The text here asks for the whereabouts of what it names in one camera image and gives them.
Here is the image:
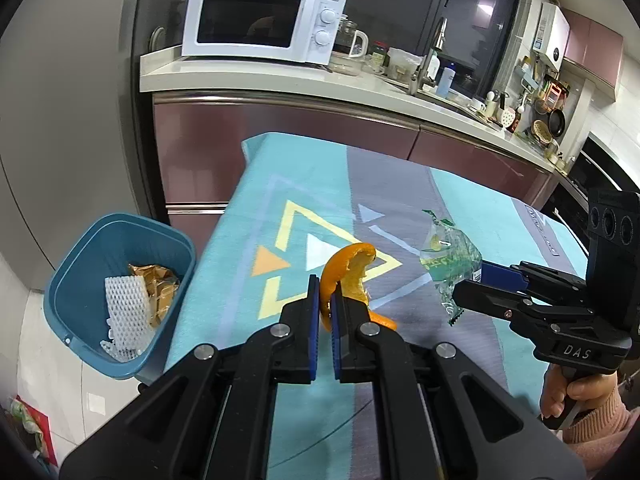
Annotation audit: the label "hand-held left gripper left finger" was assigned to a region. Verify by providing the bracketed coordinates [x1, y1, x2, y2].
[59, 274, 321, 480]

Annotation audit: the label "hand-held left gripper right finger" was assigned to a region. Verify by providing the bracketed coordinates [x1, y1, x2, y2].
[330, 287, 586, 480]

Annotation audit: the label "black built-in oven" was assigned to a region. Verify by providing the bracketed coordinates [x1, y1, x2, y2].
[547, 132, 640, 261]

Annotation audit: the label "maroon lower cabinets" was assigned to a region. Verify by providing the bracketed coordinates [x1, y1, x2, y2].
[151, 91, 556, 221]

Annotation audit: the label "pile of packets and bags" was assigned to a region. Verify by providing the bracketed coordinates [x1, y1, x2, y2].
[9, 394, 51, 457]

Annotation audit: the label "blue bottle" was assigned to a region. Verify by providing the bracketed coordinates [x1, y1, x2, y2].
[436, 63, 457, 98]

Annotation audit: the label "person's right hand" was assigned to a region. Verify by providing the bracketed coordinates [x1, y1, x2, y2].
[539, 367, 621, 420]

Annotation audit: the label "glass kettle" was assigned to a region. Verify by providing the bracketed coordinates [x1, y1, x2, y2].
[332, 15, 369, 58]

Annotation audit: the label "black frying pan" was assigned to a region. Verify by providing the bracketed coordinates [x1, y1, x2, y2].
[546, 107, 567, 137]

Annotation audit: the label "dark jar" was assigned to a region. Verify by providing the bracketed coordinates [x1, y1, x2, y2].
[369, 41, 390, 73]

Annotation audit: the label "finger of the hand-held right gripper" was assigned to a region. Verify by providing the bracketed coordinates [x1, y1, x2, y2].
[472, 260, 588, 307]
[451, 279, 532, 324]

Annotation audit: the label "white microwave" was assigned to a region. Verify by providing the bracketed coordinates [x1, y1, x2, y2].
[181, 0, 348, 66]

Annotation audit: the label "white pump bottle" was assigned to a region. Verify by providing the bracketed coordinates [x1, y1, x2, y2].
[427, 49, 442, 92]

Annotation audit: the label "blue trash bin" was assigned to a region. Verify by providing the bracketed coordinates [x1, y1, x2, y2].
[44, 212, 197, 380]

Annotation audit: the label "person's right forearm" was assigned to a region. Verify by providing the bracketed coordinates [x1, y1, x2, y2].
[562, 389, 640, 476]

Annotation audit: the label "pink upper cabinet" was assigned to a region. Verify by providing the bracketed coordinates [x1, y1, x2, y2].
[562, 7, 626, 106]

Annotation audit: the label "teal printed tablecloth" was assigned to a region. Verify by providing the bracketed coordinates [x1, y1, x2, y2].
[162, 131, 591, 480]

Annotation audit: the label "steel faucet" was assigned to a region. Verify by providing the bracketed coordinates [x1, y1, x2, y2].
[409, 16, 449, 96]

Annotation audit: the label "kitchen sink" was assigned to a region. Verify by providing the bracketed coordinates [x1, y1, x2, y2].
[420, 87, 501, 126]

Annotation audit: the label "orange peel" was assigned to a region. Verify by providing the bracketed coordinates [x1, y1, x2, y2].
[320, 242, 398, 333]

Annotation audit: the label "gold foil wrapper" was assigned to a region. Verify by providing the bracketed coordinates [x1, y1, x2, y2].
[127, 263, 181, 328]

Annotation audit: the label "dark kitchen window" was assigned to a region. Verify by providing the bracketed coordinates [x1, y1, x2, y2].
[310, 0, 531, 106]

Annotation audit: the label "clear plastic food container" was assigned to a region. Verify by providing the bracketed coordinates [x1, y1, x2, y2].
[387, 47, 422, 81]

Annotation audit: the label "white foam fruit net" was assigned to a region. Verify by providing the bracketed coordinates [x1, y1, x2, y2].
[100, 275, 153, 363]

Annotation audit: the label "white water heater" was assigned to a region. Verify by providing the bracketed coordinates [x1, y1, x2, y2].
[531, 1, 571, 73]

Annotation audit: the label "beige kitchen counter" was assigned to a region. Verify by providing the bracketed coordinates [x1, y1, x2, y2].
[139, 42, 566, 173]

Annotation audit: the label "wall storage rack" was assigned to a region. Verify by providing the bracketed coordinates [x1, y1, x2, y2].
[520, 57, 546, 96]

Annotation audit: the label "glass bowl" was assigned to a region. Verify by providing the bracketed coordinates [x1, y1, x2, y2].
[327, 52, 366, 77]

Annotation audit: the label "clear green plastic wrapper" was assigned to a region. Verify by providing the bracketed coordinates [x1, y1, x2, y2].
[419, 209, 485, 328]

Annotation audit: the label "grey refrigerator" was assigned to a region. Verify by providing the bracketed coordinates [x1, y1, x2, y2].
[0, 0, 201, 291]

